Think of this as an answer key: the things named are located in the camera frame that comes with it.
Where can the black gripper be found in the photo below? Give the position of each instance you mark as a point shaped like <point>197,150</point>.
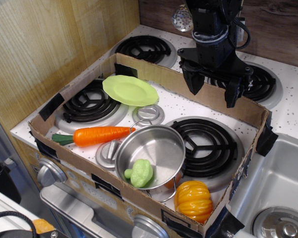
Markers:
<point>217,61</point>

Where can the green toy broccoli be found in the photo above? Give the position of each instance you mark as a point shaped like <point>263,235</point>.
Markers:
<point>140,174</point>

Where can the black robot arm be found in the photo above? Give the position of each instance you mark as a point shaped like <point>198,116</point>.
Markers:
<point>215,34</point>

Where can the stainless steel pan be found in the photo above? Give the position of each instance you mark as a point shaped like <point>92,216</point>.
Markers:
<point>164,147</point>

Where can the small orange toy under pan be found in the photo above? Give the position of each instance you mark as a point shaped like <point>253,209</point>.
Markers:
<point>173,181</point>

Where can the back right black burner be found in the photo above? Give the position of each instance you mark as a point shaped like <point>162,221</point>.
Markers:
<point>266,87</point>

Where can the hanging silver slotted spatula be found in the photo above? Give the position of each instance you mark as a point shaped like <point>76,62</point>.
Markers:
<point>240,31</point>

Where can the front right black burner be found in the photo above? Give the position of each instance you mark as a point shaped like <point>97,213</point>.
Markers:
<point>213,151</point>

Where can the silver stovetop knob middle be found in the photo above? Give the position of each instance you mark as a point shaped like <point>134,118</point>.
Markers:
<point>147,115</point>

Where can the silver stovetop knob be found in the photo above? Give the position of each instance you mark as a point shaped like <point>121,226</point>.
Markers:
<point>106,154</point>
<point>147,115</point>

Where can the hanging silver skimmer ladle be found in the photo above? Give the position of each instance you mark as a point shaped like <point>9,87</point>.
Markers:
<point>181,19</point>

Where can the back left black burner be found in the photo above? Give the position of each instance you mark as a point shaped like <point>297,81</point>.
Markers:
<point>149,48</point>

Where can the light green plastic plate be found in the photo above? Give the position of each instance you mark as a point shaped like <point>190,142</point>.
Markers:
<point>130,90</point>

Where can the silver sink basin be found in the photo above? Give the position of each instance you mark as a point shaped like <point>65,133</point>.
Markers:
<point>271,181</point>

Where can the orange toy pumpkin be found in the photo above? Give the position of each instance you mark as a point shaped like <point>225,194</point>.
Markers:
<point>193,200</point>

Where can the silver stovetop knob front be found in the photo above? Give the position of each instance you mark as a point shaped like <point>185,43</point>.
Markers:
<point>106,154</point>

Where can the orange toy carrot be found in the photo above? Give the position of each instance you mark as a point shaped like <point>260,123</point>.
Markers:
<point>85,137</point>

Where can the brown cardboard fence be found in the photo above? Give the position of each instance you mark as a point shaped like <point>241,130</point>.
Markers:
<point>210,98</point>

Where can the silver sink drain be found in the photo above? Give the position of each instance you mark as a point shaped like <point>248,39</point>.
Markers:
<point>276,222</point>

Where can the silver oven knob right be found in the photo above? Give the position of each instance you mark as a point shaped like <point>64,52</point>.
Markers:
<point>145,227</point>

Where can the silver oven knob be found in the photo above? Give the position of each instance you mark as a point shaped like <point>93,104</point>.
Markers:
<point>49,173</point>
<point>145,227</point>

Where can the silver oven knob left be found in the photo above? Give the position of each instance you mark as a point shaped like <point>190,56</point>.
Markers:
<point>49,173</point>

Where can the orange object bottom left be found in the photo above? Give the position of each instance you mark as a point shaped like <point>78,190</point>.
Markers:
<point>42,226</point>

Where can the black device left edge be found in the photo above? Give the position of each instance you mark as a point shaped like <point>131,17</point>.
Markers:
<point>7,186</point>

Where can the silver oven door handle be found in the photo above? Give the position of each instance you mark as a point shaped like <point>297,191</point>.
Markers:
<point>75,211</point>

